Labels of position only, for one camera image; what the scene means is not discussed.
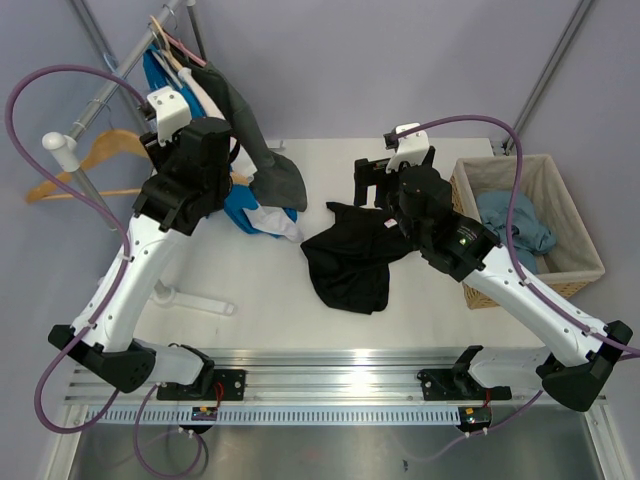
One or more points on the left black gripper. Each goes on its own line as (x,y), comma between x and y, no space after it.
(158,152)

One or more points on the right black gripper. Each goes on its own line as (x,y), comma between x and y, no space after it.
(368,173)

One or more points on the brown wooden hanger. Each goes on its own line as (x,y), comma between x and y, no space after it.
(107,145)

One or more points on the bright blue t shirt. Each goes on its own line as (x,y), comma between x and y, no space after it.
(240,205)

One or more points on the black t shirt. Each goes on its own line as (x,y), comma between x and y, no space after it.
(349,262)

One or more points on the grey-blue t shirt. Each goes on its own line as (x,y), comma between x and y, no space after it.
(531,237)

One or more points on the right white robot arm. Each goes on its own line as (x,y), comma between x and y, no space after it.
(434,215)

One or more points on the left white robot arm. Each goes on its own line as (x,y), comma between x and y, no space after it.
(192,181)

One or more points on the white t shirt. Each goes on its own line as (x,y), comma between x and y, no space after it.
(280,222)

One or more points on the pink hanger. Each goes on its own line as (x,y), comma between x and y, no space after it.
(183,53)

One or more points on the dark grey t shirt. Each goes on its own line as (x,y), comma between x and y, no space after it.
(278,181)

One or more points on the metal clothes rack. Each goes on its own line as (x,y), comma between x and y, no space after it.
(163,295)

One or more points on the wicker laundry basket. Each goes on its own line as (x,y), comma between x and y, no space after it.
(573,262)

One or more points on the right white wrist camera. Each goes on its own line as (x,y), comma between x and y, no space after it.
(409,145)

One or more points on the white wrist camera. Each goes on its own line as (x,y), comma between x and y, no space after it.
(172,113)
(409,145)

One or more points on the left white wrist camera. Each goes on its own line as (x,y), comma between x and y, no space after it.
(172,113)

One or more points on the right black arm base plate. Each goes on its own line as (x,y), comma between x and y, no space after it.
(446,385)

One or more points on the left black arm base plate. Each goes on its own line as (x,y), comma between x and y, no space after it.
(226,385)

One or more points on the aluminium mounting rail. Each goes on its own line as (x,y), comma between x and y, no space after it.
(329,377)

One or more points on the white slotted cable duct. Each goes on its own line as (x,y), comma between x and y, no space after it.
(284,415)

